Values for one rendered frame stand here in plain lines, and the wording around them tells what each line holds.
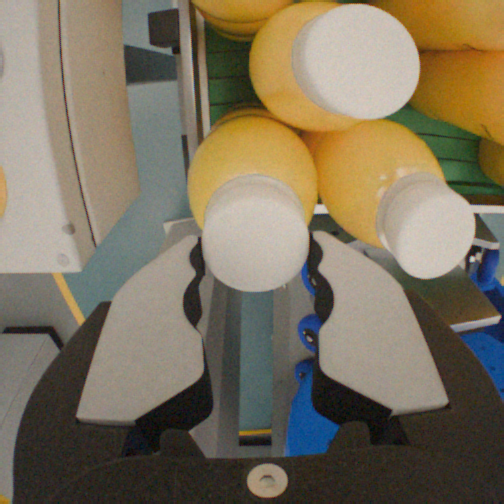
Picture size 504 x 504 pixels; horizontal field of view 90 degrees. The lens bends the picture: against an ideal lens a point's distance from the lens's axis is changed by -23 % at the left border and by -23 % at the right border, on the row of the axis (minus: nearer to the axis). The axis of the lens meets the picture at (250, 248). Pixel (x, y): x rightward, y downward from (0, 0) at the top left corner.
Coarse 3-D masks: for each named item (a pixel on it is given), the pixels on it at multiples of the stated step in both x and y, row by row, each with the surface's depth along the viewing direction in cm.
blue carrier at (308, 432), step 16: (464, 336) 30; (480, 336) 29; (480, 352) 27; (496, 352) 27; (496, 368) 25; (304, 384) 28; (496, 384) 23; (304, 400) 26; (304, 416) 24; (320, 416) 24; (288, 432) 24; (304, 432) 23; (320, 432) 23; (336, 432) 23; (288, 448) 23; (304, 448) 22; (320, 448) 22
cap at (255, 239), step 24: (240, 192) 11; (264, 192) 11; (216, 216) 11; (240, 216) 11; (264, 216) 11; (288, 216) 11; (216, 240) 11; (240, 240) 11; (264, 240) 11; (288, 240) 11; (216, 264) 12; (240, 264) 12; (264, 264) 12; (288, 264) 12; (240, 288) 12; (264, 288) 12
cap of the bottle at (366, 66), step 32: (320, 32) 8; (352, 32) 8; (384, 32) 8; (320, 64) 8; (352, 64) 8; (384, 64) 8; (416, 64) 8; (320, 96) 9; (352, 96) 9; (384, 96) 9
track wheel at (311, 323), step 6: (306, 318) 33; (312, 318) 33; (318, 318) 33; (300, 324) 34; (306, 324) 33; (312, 324) 32; (318, 324) 32; (300, 330) 34; (306, 330) 33; (312, 330) 33; (300, 336) 35; (306, 336) 34; (312, 336) 33; (306, 342) 34; (312, 342) 33; (312, 348) 34
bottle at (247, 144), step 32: (224, 128) 15; (256, 128) 15; (288, 128) 17; (192, 160) 16; (224, 160) 14; (256, 160) 13; (288, 160) 14; (192, 192) 15; (224, 192) 13; (288, 192) 13
